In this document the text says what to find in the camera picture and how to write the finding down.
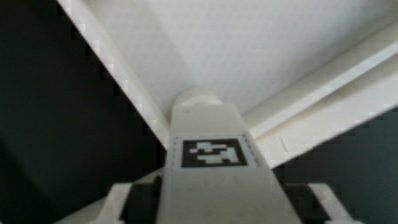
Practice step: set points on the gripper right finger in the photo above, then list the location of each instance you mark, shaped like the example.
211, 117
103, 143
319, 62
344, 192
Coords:
339, 216

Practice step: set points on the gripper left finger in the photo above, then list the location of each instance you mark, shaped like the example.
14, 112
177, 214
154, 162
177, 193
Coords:
108, 216

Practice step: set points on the white leg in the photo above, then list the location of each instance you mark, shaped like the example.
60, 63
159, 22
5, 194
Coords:
218, 188

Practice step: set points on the white desk top tray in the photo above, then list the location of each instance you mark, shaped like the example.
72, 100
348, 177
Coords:
293, 57

